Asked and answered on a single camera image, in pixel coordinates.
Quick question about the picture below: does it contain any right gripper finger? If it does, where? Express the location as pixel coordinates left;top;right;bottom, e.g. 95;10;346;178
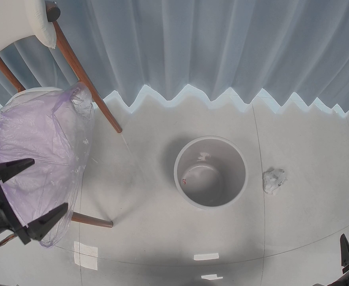
341;234;349;268

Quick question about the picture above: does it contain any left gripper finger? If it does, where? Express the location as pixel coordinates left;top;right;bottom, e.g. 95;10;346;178
0;158;35;184
28;203;69;241

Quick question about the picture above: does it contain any purple plastic bag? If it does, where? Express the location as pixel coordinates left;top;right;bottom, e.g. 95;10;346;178
0;82;95;248

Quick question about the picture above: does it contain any white trash bin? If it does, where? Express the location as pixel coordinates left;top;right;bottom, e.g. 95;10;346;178
174;135;248;210

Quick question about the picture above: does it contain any crumpled white paper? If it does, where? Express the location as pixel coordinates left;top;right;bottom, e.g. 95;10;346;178
262;168;287;195

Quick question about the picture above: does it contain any white chair with wooden legs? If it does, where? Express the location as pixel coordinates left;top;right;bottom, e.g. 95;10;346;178
0;0;123;229

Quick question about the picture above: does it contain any pale blue curtain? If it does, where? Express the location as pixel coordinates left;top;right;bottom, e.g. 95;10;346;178
0;0;349;118

